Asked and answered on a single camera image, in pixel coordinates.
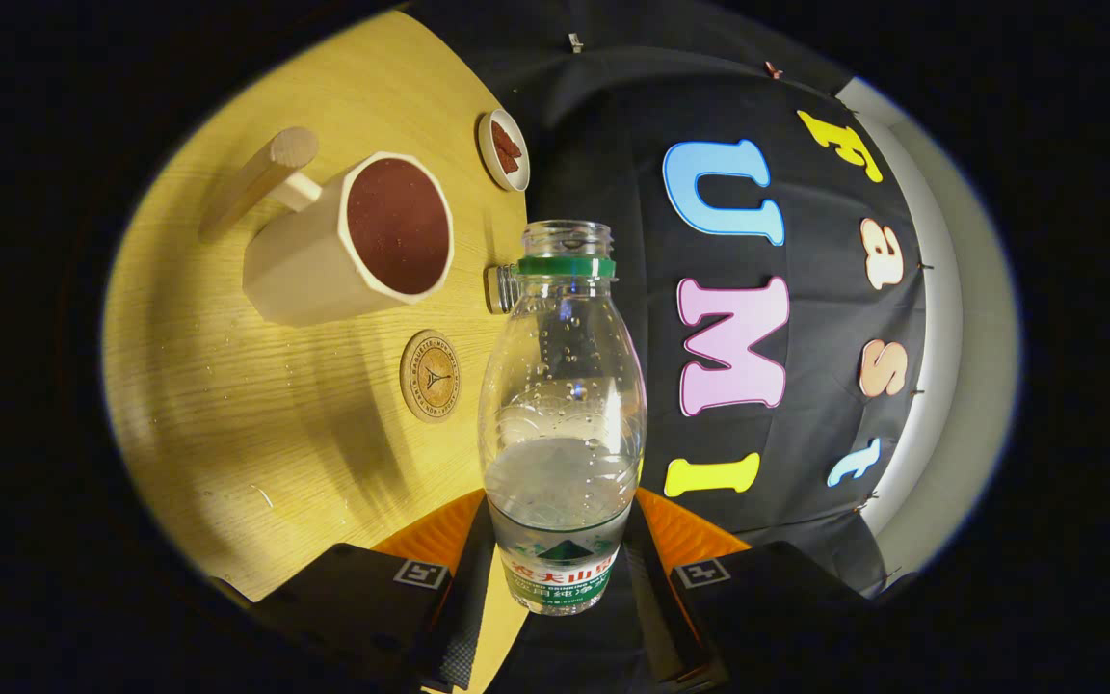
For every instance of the black backdrop cloth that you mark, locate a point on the black backdrop cloth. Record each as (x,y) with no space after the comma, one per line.
(613,145)

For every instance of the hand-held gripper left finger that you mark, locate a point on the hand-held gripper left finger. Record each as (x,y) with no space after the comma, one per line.
(473,598)

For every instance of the small glass jar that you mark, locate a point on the small glass jar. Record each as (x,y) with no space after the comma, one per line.
(504,289)

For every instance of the red snack piece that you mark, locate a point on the red snack piece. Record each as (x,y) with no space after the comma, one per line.
(505,140)
(513,161)

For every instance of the small white plate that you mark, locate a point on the small white plate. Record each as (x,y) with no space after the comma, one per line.
(489,145)

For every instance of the copper clip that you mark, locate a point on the copper clip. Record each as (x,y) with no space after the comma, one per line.
(773,69)

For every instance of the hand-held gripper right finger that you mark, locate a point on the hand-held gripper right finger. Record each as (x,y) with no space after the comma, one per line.
(656,617)

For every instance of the clear plastic bottle green label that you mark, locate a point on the clear plastic bottle green label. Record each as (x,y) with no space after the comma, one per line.
(565,386)

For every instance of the wooden table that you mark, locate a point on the wooden table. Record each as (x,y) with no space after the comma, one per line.
(227,405)

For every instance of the round wooden coaster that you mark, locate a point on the round wooden coaster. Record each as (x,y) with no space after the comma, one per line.
(430,376)

